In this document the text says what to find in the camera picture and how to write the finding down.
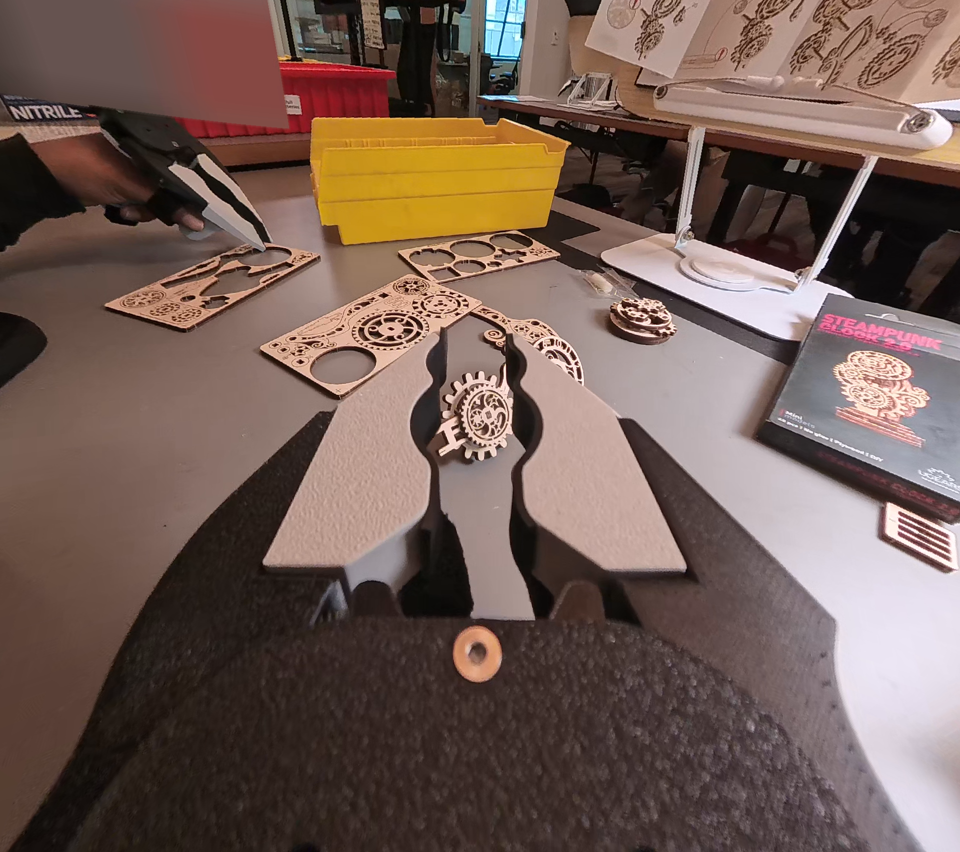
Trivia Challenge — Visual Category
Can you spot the dark standing desk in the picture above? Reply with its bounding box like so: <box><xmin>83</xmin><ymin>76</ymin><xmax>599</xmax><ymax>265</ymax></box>
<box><xmin>300</xmin><ymin>0</ymin><xmax>466</xmax><ymax>118</ymax></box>

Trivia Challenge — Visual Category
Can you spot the black glove box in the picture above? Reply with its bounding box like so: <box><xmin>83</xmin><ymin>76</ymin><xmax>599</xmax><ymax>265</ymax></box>
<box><xmin>0</xmin><ymin>93</ymin><xmax>99</xmax><ymax>122</ymax></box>

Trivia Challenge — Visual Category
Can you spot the small wooden grille piece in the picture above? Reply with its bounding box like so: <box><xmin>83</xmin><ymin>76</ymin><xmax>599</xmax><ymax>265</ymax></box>
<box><xmin>879</xmin><ymin>501</ymin><xmax>960</xmax><ymax>573</ymax></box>

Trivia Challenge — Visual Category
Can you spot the yellow plastic bin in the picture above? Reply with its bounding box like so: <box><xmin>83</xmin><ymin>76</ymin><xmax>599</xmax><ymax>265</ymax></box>
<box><xmin>309</xmin><ymin>116</ymin><xmax>571</xmax><ymax>246</ymax></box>

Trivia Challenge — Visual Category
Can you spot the white book stand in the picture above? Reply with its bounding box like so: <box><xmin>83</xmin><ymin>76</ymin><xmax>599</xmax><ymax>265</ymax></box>
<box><xmin>600</xmin><ymin>76</ymin><xmax>954</xmax><ymax>343</ymax></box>

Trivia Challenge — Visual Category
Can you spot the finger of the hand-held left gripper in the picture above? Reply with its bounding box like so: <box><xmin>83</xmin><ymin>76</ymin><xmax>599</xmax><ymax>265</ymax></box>
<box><xmin>168</xmin><ymin>149</ymin><xmax>270</xmax><ymax>243</ymax></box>
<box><xmin>183</xmin><ymin>186</ymin><xmax>271</xmax><ymax>252</ymax></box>

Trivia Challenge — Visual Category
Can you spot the person's left hand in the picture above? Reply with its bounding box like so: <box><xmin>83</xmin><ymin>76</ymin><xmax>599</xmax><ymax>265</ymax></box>
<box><xmin>30</xmin><ymin>132</ymin><xmax>207</xmax><ymax>234</ymax></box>

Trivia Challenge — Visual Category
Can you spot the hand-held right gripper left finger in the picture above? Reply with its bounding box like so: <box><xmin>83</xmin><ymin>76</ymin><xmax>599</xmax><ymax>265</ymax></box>
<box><xmin>262</xmin><ymin>326</ymin><xmax>451</xmax><ymax>617</ymax></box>

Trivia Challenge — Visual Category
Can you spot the small clear plastic bag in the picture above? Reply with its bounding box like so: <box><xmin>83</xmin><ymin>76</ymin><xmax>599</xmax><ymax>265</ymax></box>
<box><xmin>577</xmin><ymin>266</ymin><xmax>642</xmax><ymax>302</ymax></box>

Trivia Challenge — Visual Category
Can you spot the black mesh chair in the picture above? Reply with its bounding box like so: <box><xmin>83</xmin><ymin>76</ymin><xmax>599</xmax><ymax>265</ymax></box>
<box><xmin>0</xmin><ymin>311</ymin><xmax>48</xmax><ymax>388</ymax></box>

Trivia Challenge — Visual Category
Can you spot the light wooden board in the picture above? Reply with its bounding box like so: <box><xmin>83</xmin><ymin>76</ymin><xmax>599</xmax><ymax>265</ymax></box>
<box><xmin>615</xmin><ymin>61</ymin><xmax>960</xmax><ymax>118</ymax></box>

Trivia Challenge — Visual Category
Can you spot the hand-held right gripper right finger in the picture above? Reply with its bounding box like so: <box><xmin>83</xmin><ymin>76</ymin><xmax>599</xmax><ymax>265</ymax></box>
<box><xmin>504</xmin><ymin>333</ymin><xmax>687</xmax><ymax>617</ymax></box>

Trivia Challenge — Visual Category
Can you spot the wooden sheet with round holes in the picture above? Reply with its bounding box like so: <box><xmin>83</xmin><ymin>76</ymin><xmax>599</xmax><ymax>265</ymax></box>
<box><xmin>397</xmin><ymin>230</ymin><xmax>561</xmax><ymax>283</ymax></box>

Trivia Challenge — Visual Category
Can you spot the black product box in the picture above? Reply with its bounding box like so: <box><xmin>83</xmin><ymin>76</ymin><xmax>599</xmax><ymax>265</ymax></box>
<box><xmin>756</xmin><ymin>292</ymin><xmax>960</xmax><ymax>519</ymax></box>

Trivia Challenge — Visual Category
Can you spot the round wooden gear assembly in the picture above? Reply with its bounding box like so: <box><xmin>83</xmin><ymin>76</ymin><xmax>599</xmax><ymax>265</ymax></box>
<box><xmin>607</xmin><ymin>296</ymin><xmax>678</xmax><ymax>343</ymax></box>

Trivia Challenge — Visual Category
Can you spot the red plastic bin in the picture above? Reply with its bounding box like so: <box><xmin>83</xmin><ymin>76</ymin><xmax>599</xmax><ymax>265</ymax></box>
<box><xmin>187</xmin><ymin>61</ymin><xmax>397</xmax><ymax>141</ymax></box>

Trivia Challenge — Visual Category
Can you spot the beige rounded panel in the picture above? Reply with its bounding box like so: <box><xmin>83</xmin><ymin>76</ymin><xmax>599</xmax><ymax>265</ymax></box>
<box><xmin>570</xmin><ymin>16</ymin><xmax>631</xmax><ymax>75</ymax></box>

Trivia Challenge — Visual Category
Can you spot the person's left forearm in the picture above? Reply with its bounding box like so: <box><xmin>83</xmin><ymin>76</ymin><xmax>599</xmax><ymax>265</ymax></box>
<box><xmin>0</xmin><ymin>132</ymin><xmax>85</xmax><ymax>253</ymax></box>

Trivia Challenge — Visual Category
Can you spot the wooden part sheet mostly emptied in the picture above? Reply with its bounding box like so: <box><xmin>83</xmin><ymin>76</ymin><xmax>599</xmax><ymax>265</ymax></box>
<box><xmin>105</xmin><ymin>241</ymin><xmax>321</xmax><ymax>333</ymax></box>

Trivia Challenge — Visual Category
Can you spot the ornate wooden clock frame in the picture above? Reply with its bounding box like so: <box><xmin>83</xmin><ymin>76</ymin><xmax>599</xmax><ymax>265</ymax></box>
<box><xmin>472</xmin><ymin>306</ymin><xmax>586</xmax><ymax>388</ymax></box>

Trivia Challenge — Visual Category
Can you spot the long wooden table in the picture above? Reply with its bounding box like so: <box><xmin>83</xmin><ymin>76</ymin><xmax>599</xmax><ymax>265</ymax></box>
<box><xmin>476</xmin><ymin>93</ymin><xmax>960</xmax><ymax>189</ymax></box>

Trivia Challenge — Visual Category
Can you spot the wooden gear piece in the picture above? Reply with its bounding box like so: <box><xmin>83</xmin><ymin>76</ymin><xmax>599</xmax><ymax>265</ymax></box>
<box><xmin>427</xmin><ymin>371</ymin><xmax>520</xmax><ymax>465</ymax></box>

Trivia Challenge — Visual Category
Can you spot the wooden part sheet with gears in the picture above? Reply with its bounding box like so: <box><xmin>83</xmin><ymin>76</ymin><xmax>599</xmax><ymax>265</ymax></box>
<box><xmin>258</xmin><ymin>275</ymin><xmax>483</xmax><ymax>399</ymax></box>

